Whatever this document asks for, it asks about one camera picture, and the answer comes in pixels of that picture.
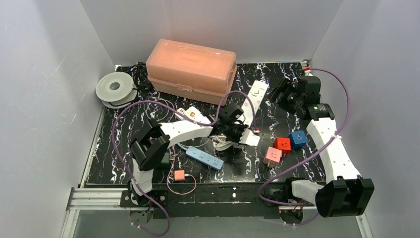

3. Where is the small pink usb charger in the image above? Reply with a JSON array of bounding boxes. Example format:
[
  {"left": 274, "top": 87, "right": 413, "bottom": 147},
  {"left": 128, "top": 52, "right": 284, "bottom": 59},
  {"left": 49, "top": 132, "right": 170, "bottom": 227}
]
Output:
[{"left": 174, "top": 170, "right": 186, "bottom": 181}]

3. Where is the pink translucent plastic storage box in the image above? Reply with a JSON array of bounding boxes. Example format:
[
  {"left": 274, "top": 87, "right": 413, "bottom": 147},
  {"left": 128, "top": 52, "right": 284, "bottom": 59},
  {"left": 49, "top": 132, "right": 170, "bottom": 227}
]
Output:
[{"left": 146, "top": 39, "right": 237, "bottom": 106}]

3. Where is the white power cord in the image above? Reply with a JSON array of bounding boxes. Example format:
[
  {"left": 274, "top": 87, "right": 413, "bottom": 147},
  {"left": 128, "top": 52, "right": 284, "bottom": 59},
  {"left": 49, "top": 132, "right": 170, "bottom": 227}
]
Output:
[{"left": 210, "top": 133, "right": 237, "bottom": 152}]

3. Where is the light blue power strip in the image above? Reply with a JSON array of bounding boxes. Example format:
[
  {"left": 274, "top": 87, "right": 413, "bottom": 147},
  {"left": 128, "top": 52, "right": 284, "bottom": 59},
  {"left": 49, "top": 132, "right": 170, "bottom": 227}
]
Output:
[{"left": 185, "top": 147, "right": 224, "bottom": 171}]

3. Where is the red cube socket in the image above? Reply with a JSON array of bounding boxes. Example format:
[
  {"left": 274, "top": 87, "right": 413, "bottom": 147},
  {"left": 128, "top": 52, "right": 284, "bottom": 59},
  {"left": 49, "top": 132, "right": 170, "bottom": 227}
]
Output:
[{"left": 273, "top": 137, "right": 292, "bottom": 157}]

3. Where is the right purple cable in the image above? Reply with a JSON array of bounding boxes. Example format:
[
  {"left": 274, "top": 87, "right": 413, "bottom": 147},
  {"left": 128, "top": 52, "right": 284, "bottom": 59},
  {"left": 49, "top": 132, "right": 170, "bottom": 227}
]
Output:
[{"left": 258, "top": 67, "right": 351, "bottom": 227}]

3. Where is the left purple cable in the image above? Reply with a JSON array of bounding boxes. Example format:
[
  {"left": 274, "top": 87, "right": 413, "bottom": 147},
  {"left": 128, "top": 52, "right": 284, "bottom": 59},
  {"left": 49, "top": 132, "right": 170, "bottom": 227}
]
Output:
[{"left": 110, "top": 90, "right": 261, "bottom": 237}]

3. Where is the white long power strip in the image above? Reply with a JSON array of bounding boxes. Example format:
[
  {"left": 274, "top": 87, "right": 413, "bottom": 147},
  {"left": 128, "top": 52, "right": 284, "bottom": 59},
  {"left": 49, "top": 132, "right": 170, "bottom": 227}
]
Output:
[{"left": 239, "top": 80, "right": 269, "bottom": 126}]

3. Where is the thin white usb cable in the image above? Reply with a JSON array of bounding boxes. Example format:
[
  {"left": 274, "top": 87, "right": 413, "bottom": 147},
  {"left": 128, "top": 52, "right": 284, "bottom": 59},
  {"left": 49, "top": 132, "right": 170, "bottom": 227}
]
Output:
[{"left": 146, "top": 98, "right": 210, "bottom": 148}]

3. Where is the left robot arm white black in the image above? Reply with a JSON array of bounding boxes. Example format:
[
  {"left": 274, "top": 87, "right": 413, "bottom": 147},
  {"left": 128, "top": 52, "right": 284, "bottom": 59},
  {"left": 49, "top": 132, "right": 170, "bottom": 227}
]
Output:
[{"left": 129, "top": 104, "right": 259, "bottom": 196}]

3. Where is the thin pink usb cable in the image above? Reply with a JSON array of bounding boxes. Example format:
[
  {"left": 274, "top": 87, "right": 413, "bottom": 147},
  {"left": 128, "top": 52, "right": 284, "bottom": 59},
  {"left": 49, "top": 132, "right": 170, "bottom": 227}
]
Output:
[{"left": 166, "top": 154, "right": 198, "bottom": 196}]

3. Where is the purple cable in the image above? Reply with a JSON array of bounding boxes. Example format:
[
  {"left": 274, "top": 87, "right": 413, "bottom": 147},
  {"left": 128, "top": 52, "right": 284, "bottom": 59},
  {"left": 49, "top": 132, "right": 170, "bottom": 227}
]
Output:
[
  {"left": 110, "top": 90, "right": 261, "bottom": 237},
  {"left": 258, "top": 67, "right": 351, "bottom": 227}
]

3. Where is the aluminium frame rail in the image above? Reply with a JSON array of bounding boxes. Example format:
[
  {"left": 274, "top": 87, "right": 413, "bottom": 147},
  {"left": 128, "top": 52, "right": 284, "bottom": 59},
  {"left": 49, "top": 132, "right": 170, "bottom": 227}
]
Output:
[{"left": 66, "top": 188, "right": 125, "bottom": 210}]

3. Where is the dark green cube charger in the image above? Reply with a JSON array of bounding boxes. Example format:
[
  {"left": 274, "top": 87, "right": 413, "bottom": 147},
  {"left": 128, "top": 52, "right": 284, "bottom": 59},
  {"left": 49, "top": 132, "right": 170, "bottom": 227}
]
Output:
[{"left": 159, "top": 151, "right": 171, "bottom": 169}]

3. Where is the pink plug adapter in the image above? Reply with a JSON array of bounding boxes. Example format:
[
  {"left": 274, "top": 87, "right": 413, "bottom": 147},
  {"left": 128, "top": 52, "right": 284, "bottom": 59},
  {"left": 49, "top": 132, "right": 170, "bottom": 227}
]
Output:
[{"left": 263, "top": 147, "right": 282, "bottom": 168}]

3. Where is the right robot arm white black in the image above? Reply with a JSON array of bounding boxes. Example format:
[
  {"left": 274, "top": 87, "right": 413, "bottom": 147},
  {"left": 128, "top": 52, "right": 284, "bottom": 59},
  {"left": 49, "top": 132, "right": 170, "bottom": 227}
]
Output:
[{"left": 270, "top": 76, "right": 374, "bottom": 217}]

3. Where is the white cube charger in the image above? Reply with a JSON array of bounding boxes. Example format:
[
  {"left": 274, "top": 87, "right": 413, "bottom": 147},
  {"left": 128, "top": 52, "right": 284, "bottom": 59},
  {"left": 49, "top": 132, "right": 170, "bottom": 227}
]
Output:
[{"left": 184, "top": 106, "right": 211, "bottom": 124}]

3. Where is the grey filament spool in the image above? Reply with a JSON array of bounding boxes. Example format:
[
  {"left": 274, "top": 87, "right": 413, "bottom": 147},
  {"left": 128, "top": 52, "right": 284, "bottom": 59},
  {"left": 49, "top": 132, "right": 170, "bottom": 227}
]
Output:
[{"left": 95, "top": 72, "right": 137, "bottom": 109}]

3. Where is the blue plug adapter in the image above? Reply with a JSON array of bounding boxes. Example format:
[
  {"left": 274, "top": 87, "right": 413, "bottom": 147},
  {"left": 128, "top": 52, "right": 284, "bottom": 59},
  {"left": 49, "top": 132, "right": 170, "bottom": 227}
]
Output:
[{"left": 288, "top": 130, "right": 308, "bottom": 150}]

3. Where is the white usb charging hub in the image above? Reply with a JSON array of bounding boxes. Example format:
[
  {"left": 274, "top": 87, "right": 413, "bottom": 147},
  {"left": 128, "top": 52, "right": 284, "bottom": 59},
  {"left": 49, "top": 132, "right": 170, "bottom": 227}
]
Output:
[{"left": 175, "top": 108, "right": 186, "bottom": 120}]

